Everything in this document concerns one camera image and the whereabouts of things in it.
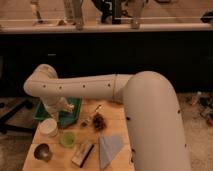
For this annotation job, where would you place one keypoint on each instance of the green plastic cup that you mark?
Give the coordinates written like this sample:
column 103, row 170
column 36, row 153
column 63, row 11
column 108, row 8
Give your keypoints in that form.
column 67, row 139

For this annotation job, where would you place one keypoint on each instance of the small paint brush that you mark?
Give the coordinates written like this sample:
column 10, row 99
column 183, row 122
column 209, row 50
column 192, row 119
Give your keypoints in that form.
column 88, row 119

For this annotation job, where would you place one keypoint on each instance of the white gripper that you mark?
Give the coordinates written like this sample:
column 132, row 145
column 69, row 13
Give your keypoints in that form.
column 54, row 105

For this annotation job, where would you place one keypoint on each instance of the black office chair base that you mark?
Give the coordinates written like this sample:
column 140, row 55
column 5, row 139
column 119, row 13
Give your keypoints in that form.
column 4, row 127

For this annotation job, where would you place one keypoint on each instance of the brown pine cone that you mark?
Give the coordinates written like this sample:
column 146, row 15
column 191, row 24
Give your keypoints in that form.
column 99, row 122

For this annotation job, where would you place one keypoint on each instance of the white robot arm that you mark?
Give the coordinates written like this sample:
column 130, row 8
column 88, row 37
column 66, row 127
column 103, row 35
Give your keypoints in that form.
column 151, row 107

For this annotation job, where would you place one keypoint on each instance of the blue folded cloth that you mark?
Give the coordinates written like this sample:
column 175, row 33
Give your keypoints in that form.
column 109, row 147

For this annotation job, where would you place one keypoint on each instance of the green plastic tray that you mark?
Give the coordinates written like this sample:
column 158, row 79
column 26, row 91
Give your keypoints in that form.
column 65, row 119

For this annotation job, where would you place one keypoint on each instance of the white paper cup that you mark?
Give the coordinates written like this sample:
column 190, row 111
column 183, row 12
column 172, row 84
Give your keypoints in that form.
column 48, row 127

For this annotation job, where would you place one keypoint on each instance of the metal cup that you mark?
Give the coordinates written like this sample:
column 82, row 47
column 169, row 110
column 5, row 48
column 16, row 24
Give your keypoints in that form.
column 43, row 152

